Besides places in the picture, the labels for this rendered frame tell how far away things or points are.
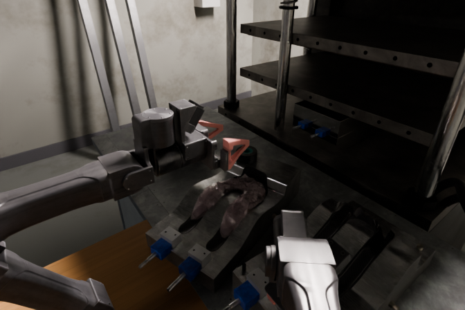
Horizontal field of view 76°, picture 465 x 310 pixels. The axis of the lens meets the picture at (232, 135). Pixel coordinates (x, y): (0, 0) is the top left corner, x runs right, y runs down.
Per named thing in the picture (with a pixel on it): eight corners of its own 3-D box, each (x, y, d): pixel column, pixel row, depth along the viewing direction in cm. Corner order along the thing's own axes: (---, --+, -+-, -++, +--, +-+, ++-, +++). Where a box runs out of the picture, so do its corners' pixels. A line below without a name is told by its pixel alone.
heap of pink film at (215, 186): (230, 242, 84) (230, 221, 80) (185, 216, 93) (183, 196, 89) (275, 194, 102) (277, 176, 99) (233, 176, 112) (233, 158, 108)
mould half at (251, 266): (312, 396, 58) (322, 358, 51) (232, 295, 76) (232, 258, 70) (429, 264, 84) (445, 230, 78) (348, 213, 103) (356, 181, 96)
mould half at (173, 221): (214, 293, 76) (212, 264, 71) (147, 245, 90) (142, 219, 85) (298, 193, 112) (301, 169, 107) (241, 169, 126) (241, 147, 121)
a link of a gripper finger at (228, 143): (235, 120, 67) (200, 131, 62) (257, 132, 62) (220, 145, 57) (234, 147, 70) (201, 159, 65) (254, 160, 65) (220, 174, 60)
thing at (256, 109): (426, 234, 104) (432, 221, 101) (217, 113, 196) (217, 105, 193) (504, 158, 148) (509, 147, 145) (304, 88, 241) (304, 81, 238)
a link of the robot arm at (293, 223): (261, 228, 54) (265, 189, 46) (309, 230, 54) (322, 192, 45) (261, 297, 46) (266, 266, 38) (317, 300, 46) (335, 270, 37)
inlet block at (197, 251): (176, 303, 71) (174, 288, 69) (162, 292, 74) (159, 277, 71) (211, 266, 81) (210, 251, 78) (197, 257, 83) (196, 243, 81)
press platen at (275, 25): (458, 79, 92) (463, 63, 90) (240, 32, 170) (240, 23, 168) (525, 49, 131) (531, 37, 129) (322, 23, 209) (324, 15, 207)
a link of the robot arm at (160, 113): (160, 102, 59) (97, 116, 52) (182, 116, 53) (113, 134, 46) (165, 153, 64) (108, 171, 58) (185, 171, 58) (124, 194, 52)
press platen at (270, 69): (432, 148, 104) (437, 135, 102) (239, 75, 182) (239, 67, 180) (502, 102, 143) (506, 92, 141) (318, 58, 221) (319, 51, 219)
